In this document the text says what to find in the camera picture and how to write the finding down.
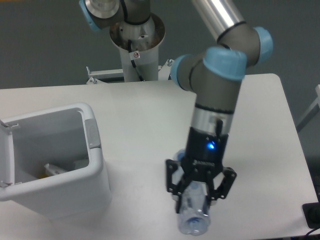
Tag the white frame leg right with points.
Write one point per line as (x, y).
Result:
(310, 112)

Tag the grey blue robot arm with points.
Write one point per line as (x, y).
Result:
(215, 76)

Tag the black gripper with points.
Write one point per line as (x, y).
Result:
(202, 162)

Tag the white plastic wrapper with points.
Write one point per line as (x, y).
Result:
(53, 170)

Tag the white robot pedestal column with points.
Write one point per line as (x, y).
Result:
(138, 47)

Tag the white metal mounting frame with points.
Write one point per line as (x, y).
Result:
(117, 76)

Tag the black device at edge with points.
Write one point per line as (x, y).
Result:
(312, 214)

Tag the clear plastic water bottle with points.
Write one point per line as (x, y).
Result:
(193, 217)

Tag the white plastic trash can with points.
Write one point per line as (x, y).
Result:
(65, 136)

